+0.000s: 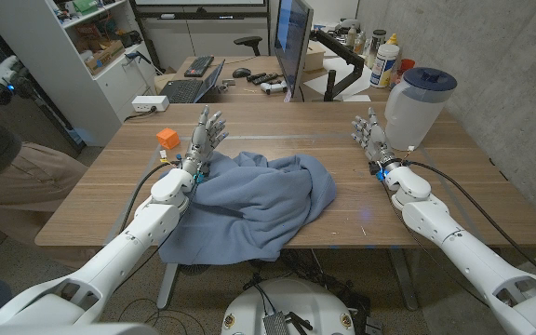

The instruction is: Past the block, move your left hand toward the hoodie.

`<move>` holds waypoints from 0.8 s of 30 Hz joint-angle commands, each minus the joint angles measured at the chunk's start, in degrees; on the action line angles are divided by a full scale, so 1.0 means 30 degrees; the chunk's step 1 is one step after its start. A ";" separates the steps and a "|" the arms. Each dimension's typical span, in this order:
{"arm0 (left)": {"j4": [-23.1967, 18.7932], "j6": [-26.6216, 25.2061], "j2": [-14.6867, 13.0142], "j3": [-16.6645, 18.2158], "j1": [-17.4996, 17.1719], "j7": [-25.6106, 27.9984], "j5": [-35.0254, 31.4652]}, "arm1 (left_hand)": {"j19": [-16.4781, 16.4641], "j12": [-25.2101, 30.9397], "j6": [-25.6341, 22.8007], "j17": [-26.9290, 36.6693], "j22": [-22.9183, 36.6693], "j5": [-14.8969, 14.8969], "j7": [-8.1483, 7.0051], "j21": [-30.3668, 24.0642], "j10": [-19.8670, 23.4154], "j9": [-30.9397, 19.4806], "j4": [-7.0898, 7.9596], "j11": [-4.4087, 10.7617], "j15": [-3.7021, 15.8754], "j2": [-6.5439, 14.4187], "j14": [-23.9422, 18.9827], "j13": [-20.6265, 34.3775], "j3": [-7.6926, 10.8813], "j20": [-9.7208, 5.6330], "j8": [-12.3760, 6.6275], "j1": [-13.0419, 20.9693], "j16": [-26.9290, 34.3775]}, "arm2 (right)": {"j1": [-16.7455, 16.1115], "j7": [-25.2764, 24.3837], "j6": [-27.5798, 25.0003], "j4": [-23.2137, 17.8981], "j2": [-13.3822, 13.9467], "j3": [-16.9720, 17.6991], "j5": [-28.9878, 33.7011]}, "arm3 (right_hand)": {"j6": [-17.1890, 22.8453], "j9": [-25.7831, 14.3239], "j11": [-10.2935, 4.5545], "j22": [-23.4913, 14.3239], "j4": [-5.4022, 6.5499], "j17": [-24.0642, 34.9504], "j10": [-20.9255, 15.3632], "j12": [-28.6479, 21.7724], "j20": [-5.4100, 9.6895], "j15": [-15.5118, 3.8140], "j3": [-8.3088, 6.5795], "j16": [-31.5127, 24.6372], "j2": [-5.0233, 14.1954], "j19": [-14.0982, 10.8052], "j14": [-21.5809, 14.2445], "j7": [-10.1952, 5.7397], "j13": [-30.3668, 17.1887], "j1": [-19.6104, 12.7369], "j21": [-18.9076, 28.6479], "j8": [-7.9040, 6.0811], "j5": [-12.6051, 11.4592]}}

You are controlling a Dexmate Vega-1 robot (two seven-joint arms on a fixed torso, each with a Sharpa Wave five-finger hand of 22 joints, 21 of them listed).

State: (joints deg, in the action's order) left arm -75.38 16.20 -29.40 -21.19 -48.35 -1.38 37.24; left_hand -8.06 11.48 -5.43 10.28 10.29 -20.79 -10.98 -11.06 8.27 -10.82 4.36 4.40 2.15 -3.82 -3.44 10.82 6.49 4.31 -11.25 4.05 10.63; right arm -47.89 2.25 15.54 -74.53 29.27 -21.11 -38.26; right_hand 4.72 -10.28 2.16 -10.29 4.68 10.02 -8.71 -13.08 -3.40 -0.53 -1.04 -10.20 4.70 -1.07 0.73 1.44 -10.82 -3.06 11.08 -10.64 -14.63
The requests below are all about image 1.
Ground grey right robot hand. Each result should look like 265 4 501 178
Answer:
350 106 402 174

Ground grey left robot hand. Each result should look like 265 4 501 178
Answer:
180 104 230 177

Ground orange block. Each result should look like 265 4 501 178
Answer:
155 127 181 151

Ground blue hoodie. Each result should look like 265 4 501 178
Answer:
157 151 338 266

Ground translucent pitcher with blue lid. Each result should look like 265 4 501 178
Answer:
383 67 459 152

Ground black laptop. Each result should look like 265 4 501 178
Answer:
159 59 226 104

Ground white shelf unit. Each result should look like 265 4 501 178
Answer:
0 0 157 148

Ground wooden office desk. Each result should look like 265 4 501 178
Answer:
167 54 393 104

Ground white power strip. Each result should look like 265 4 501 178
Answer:
130 95 170 114

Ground white wipes canister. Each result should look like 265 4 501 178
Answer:
369 43 400 89

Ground black keyboard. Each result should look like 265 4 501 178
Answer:
183 55 215 78

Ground white paper sheets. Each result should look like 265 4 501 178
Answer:
302 56 374 101

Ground white game controller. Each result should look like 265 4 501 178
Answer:
260 79 288 96

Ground dark lidded jar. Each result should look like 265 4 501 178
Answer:
367 29 388 69

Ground beige cardboard box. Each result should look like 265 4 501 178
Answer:
303 40 328 73

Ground seated person in khaki trousers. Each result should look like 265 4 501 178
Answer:
0 115 90 248

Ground cardboard box with items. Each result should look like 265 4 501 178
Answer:
84 39 127 75

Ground black office chair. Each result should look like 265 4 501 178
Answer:
233 35 263 57

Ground black computer monitor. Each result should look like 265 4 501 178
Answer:
273 0 315 101

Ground grey table leg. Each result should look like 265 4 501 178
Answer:
155 262 180 311
386 248 421 312

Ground white robot torso base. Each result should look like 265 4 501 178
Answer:
221 277 356 335

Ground white robot chest edge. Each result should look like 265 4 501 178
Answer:
0 322 160 335

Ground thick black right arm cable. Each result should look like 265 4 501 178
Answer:
402 159 536 282

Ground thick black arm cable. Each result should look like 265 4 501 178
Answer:
117 160 179 234
402 159 536 282

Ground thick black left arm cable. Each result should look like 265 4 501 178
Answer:
117 160 179 234

